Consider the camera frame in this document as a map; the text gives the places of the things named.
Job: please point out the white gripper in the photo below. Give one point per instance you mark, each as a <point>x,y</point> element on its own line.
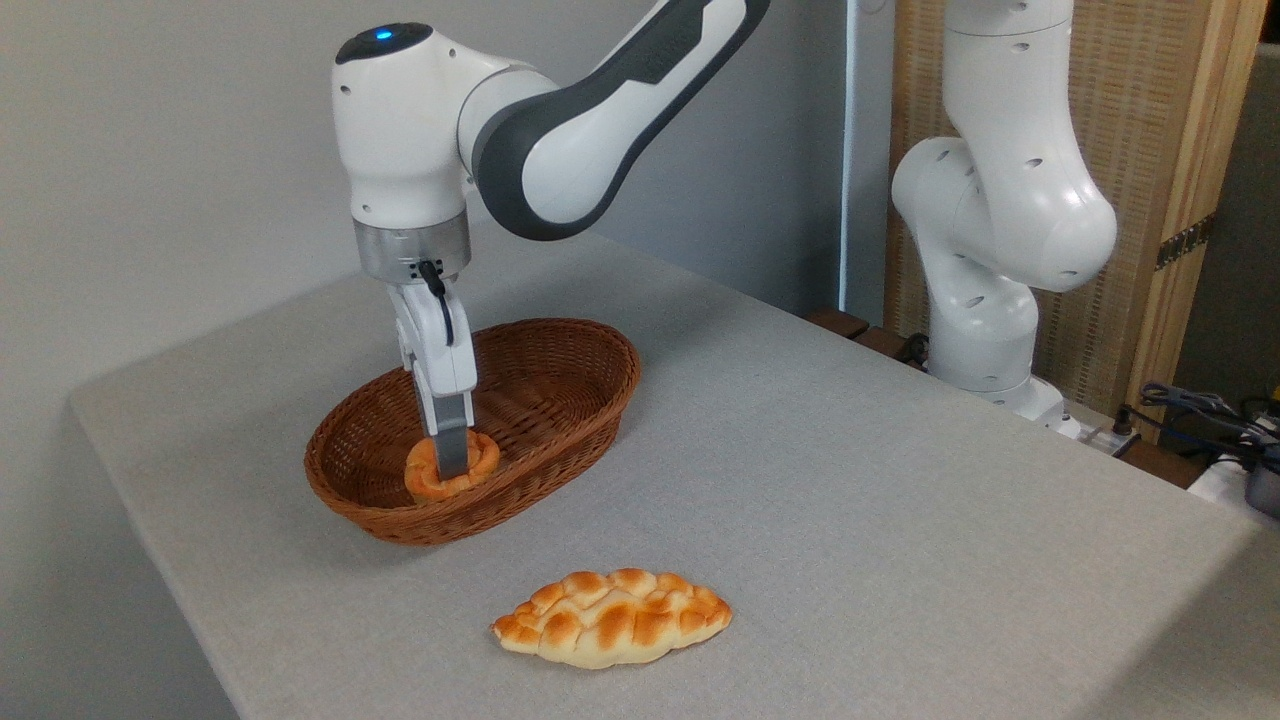
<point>440,350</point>

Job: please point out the brass screen hinge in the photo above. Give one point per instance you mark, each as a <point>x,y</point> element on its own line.
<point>1185,242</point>

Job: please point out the white power strip with plug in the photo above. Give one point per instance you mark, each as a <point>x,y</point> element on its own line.
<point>1100,438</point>

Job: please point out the brown wicker oval basket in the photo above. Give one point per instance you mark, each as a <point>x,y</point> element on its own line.
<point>560,420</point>

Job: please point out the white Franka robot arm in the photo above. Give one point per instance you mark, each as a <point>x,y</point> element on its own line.
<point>590,140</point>

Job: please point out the round orange bread roll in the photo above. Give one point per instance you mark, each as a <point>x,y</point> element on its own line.
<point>425,482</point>

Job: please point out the long braided bread loaf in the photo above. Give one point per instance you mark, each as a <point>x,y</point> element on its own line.
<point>610,620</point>

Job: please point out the woven wooden folding screen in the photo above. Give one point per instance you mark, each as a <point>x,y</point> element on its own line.
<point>1150,100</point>

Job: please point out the white vertical wall strip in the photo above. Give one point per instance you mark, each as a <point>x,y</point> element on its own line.
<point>848,150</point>

